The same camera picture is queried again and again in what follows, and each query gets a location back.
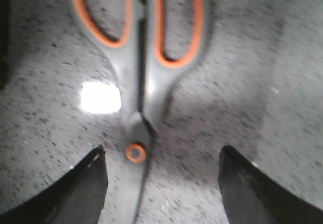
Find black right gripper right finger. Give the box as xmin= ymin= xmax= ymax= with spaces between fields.
xmin=218 ymin=145 xmax=322 ymax=223

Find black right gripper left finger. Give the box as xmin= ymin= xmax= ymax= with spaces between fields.
xmin=1 ymin=145 xmax=108 ymax=223

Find grey orange scissors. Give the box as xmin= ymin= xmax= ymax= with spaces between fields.
xmin=70 ymin=0 xmax=210 ymax=223

